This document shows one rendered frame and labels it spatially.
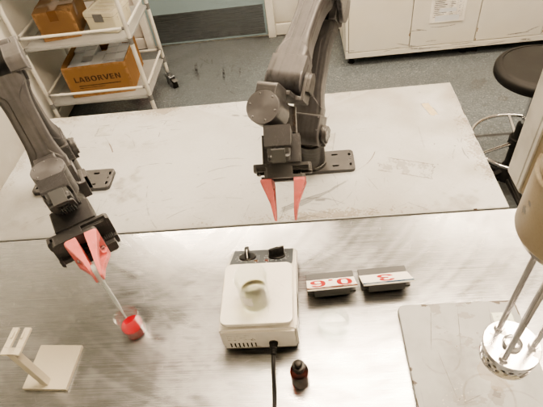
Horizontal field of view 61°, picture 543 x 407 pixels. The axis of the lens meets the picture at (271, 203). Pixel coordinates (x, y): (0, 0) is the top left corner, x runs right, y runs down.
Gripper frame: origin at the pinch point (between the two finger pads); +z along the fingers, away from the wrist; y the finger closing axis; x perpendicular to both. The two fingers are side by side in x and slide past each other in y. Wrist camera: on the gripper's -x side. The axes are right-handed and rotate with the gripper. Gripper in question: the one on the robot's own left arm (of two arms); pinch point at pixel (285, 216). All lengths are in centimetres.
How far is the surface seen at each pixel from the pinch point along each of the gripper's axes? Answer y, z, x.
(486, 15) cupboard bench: 115, -126, 205
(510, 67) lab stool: 81, -56, 97
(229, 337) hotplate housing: -9.8, 20.0, -5.9
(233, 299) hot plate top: -8.9, 13.7, -5.5
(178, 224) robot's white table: -25.3, 0.1, 17.4
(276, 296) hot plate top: -1.7, 13.5, -5.3
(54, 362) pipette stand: -41.9, 24.1, -3.7
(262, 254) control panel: -5.3, 7.0, 6.0
